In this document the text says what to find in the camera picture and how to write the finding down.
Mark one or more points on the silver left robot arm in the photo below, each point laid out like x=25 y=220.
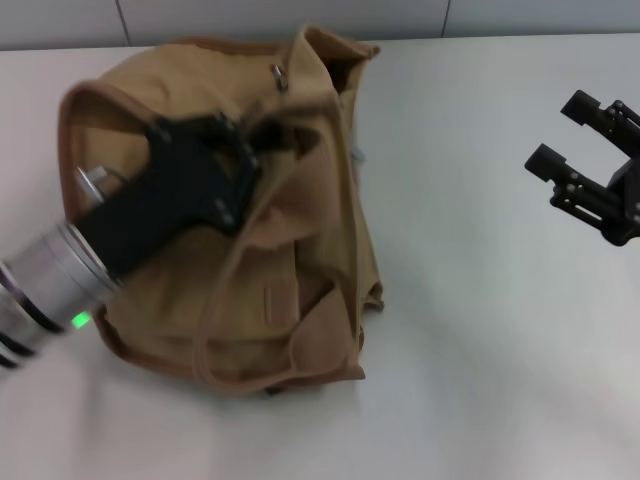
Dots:
x=45 y=290

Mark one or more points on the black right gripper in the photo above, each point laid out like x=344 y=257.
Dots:
x=629 y=210

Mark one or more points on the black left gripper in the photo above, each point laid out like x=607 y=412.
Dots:
x=190 y=180

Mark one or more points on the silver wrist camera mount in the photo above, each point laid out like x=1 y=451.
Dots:
x=97 y=182

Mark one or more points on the khaki canvas food bag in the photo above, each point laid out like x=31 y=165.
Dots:
x=310 y=225

